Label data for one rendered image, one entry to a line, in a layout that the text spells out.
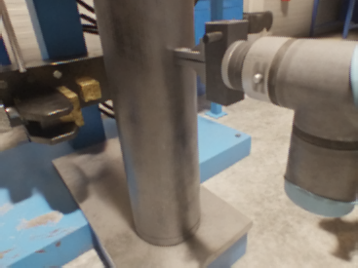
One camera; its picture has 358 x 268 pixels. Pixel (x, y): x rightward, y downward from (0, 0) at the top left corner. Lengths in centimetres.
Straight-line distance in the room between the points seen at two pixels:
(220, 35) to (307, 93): 16
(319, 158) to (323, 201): 6
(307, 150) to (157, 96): 31
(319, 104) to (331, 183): 10
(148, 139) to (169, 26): 24
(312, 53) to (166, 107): 32
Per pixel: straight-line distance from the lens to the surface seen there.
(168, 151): 59
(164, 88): 53
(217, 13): 177
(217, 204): 91
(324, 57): 31
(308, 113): 32
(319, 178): 35
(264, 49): 35
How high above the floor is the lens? 77
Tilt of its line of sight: 25 degrees down
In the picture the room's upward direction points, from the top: 4 degrees counter-clockwise
